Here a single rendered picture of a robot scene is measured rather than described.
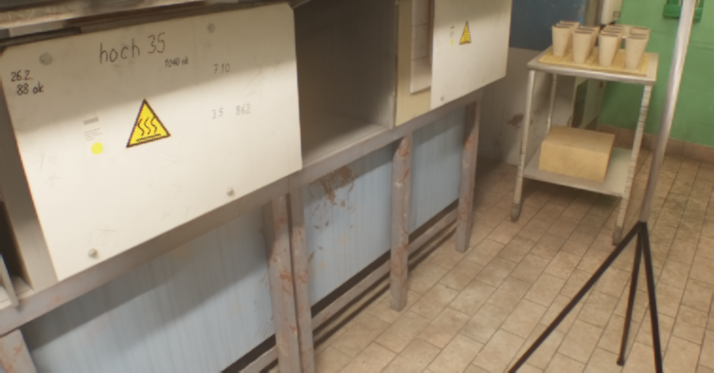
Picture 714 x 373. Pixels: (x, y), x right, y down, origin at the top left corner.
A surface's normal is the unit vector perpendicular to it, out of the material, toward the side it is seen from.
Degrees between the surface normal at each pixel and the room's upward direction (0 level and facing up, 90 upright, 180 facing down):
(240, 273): 90
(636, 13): 90
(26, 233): 90
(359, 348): 0
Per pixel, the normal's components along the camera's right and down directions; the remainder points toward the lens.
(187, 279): 0.78, 0.25
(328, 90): -0.62, 0.33
